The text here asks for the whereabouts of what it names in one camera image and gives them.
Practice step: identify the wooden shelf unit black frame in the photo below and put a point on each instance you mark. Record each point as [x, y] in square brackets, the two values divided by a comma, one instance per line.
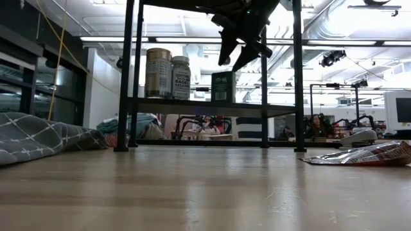
[123, 96]

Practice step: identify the teal and white cloth pile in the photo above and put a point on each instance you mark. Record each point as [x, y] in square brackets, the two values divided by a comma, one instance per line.
[144, 125]

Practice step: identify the dark glass-front cabinet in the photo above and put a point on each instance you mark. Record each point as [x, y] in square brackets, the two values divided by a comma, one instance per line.
[19, 38]

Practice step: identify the grey checked cloth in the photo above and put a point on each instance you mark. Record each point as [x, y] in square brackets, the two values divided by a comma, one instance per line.
[32, 138]

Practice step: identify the white plastic device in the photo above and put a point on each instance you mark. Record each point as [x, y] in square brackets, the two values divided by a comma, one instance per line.
[361, 136]

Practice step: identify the navy white striped box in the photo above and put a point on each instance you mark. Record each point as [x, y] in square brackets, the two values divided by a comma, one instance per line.
[247, 128]

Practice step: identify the small pink patterned cup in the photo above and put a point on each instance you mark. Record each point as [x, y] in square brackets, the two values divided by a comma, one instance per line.
[111, 140]

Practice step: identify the black aluminium rig frame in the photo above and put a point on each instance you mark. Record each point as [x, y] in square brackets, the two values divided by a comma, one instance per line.
[192, 142]

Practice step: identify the white lid spice jar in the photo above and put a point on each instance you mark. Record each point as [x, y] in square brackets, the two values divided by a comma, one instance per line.
[180, 78]

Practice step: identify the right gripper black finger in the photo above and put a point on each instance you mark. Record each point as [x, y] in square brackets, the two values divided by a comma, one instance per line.
[228, 45]
[245, 57]

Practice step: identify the person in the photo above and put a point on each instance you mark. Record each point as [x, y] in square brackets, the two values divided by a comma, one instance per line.
[210, 125]
[316, 125]

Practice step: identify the white computer monitor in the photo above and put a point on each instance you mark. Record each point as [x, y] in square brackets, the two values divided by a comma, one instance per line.
[399, 110]

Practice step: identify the dark green spice box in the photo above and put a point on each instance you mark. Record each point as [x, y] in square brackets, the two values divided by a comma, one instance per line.
[223, 86]

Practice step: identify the black background robot arm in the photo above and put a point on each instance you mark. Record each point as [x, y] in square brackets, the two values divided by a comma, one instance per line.
[184, 123]
[353, 120]

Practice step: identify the black ceiling fixture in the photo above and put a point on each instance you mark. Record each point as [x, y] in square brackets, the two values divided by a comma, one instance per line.
[375, 2]

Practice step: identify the Yellowstone printed flat packet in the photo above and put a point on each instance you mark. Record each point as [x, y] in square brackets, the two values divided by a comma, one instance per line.
[369, 155]

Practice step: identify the black camera stand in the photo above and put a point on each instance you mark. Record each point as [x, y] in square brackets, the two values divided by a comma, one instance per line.
[357, 99]

